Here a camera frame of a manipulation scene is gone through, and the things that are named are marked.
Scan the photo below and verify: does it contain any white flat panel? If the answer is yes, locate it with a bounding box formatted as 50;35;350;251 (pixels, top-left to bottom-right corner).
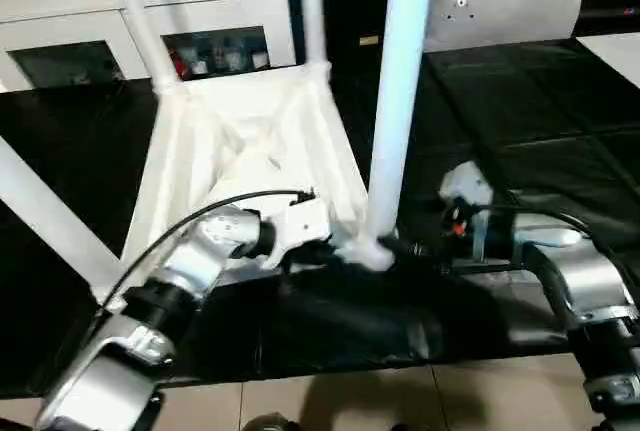
578;33;640;88

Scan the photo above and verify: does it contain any white plastic table leg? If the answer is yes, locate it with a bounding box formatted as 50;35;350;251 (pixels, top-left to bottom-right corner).
0;136;123;288
358;0;439;258
295;0;332;78
103;0;187;98

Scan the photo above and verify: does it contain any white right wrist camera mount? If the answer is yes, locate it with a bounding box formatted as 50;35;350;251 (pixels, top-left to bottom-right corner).
440;161;495;244

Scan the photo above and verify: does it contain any black work mat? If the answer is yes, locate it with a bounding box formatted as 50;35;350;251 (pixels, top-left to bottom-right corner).
0;36;640;397

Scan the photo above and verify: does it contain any grey cushion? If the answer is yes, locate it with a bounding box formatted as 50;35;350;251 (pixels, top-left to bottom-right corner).
422;0;585;54

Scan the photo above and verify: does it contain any white plastic table top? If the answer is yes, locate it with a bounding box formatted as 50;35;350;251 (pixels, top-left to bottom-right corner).
95;61;397;298

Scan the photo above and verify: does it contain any white glass-door cabinet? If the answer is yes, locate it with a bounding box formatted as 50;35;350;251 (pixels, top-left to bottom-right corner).
0;0;299;92

